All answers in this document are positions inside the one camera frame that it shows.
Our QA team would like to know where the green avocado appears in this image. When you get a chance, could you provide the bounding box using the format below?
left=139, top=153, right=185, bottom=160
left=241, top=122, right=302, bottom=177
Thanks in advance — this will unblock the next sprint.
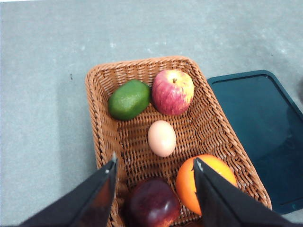
left=108, top=79, right=151, bottom=120

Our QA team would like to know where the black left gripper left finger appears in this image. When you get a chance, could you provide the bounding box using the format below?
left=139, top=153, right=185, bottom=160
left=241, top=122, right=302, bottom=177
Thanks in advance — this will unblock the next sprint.
left=19, top=153, right=117, bottom=227

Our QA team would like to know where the beige egg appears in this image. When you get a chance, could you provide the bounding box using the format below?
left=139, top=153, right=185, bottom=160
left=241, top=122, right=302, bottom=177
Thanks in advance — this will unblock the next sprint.
left=148, top=120, right=177, bottom=157

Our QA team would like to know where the red yellow apple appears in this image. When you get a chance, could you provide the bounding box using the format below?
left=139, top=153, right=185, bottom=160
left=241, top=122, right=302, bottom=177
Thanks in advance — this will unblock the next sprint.
left=151, top=70, right=195, bottom=116

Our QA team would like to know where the dark teal rectangular tray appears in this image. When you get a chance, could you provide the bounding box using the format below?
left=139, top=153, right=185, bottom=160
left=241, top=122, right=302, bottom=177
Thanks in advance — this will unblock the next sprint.
left=207, top=70, right=303, bottom=214

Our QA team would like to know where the orange fruit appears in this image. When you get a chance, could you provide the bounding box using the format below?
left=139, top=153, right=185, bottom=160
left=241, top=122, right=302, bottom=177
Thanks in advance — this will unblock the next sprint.
left=176, top=154, right=238, bottom=216

